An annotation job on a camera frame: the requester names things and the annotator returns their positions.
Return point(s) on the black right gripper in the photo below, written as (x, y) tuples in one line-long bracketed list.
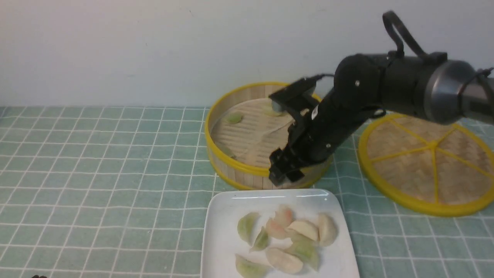
[(322, 130)]

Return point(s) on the green dumpling steamer back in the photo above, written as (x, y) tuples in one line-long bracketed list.
[(273, 109)]

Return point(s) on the green dumpling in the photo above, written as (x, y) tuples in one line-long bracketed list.
[(233, 118)]

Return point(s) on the white dumpling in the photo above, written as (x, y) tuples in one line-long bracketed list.
[(328, 230)]

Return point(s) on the pink dumpling plate top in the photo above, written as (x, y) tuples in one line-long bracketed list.
[(284, 216)]

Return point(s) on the white pink dumpling plate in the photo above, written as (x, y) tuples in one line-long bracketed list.
[(303, 230)]

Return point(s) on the green dumpling plate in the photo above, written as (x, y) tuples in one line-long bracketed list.
[(245, 226), (261, 242), (250, 269), (306, 252)]

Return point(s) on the pink dumpling plate bottom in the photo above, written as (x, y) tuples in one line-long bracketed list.
[(283, 261)]

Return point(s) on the green dumpling plate bottom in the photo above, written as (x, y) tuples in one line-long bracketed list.
[(250, 269)]

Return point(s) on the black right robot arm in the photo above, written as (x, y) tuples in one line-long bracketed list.
[(365, 87)]

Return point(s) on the white square plate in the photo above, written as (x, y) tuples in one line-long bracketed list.
[(221, 242)]

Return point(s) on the yellow rimmed bamboo steamer lid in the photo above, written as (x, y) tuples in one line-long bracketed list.
[(438, 170)]

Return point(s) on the yellow rimmed bamboo steamer basket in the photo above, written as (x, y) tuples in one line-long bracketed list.
[(240, 153)]

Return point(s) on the green checked tablecloth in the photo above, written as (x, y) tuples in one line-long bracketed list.
[(122, 192)]

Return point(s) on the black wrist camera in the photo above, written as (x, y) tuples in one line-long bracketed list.
[(296, 97)]

